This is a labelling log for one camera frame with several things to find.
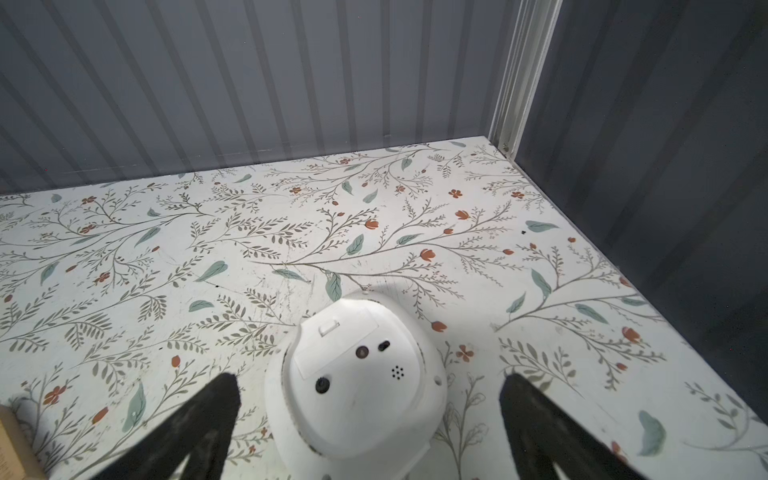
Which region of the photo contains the white round device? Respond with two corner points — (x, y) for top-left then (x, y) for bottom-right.
(264, 292), (448, 479)

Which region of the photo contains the wooden block with holes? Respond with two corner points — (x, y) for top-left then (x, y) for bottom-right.
(1, 406), (47, 480)

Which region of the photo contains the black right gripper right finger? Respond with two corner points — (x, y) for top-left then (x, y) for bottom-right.
(499, 374), (643, 480)

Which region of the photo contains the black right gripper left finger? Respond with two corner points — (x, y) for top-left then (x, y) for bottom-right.
(95, 373), (241, 479)

